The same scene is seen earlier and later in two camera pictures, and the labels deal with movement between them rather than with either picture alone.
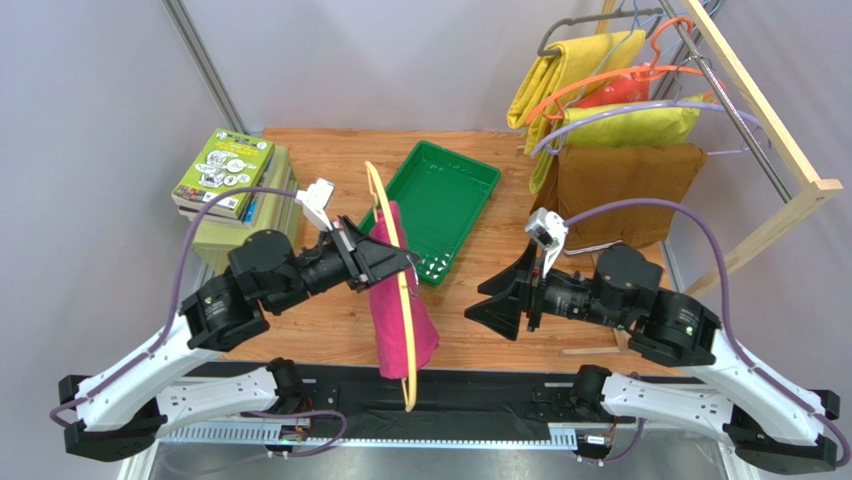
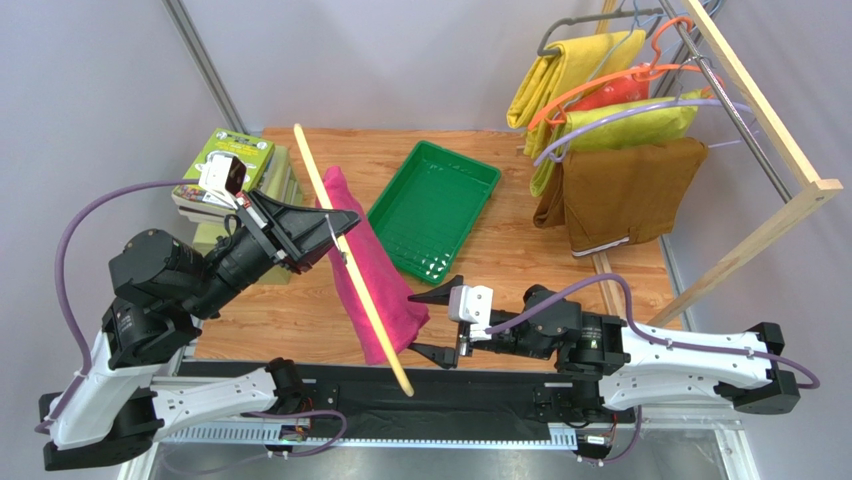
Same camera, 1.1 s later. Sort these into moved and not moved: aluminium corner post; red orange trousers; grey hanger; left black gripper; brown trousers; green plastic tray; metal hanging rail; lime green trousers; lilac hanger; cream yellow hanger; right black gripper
Moved: right black gripper; cream yellow hanger; lilac hanger; left black gripper
Not moved: lime green trousers; metal hanging rail; green plastic tray; grey hanger; aluminium corner post; brown trousers; red orange trousers
